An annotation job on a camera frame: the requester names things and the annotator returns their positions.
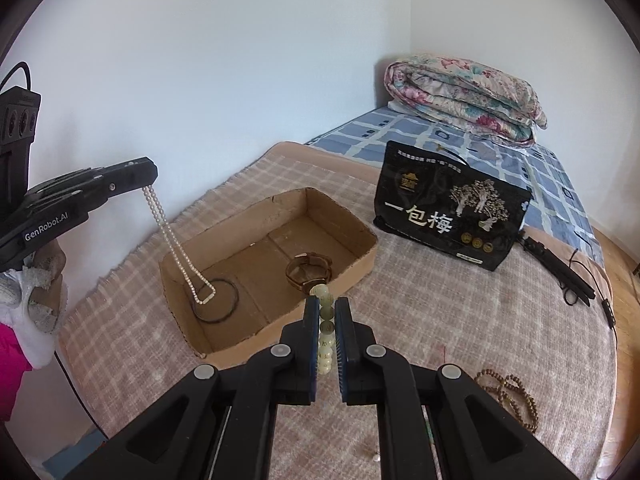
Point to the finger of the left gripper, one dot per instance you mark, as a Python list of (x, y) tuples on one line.
[(101, 184)]

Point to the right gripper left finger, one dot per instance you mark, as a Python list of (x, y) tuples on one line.
[(216, 424)]

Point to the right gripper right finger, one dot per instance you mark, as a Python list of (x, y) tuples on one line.
[(434, 424)]

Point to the dark blue bangle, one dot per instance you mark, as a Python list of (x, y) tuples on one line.
[(216, 304)]

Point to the left hand white glove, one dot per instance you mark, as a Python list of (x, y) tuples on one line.
[(33, 299)]

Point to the open cardboard box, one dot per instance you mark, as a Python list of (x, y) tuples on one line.
[(252, 249)]

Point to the black folded selfie stick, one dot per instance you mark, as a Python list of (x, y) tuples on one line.
[(567, 277)]

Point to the blue patterned bed sheet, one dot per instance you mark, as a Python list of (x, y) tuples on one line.
[(556, 208)]

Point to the black snack bag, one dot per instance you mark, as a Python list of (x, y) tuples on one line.
[(444, 204)]

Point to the folded floral quilt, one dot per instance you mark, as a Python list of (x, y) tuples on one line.
[(467, 95)]

